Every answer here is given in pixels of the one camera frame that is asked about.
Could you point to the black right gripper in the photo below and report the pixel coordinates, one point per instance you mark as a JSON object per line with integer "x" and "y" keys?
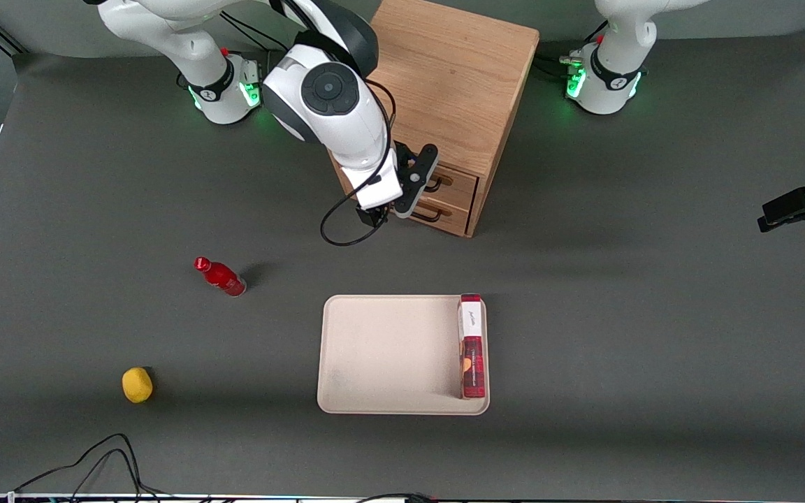
{"x": 370, "y": 216}

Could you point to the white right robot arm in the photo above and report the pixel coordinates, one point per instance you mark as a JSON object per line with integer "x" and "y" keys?
{"x": 346, "y": 133}

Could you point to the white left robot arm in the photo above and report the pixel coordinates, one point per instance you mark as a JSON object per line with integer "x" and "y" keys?
{"x": 612, "y": 77}

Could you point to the light wooden drawer cabinet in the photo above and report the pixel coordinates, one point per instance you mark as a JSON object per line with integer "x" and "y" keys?
{"x": 458, "y": 77}

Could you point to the beige plastic tray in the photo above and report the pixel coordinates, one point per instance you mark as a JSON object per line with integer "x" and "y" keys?
{"x": 388, "y": 356}

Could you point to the small red bottle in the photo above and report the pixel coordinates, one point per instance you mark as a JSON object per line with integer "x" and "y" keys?
{"x": 224, "y": 278}

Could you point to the red and white cookie box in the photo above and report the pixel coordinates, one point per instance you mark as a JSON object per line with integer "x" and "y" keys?
{"x": 472, "y": 370}

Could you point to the yellow lemon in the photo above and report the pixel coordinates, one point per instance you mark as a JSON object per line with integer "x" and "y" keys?
{"x": 137, "y": 385}

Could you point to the black wrist camera mount plate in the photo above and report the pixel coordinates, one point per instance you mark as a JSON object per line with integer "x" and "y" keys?
{"x": 413, "y": 188}

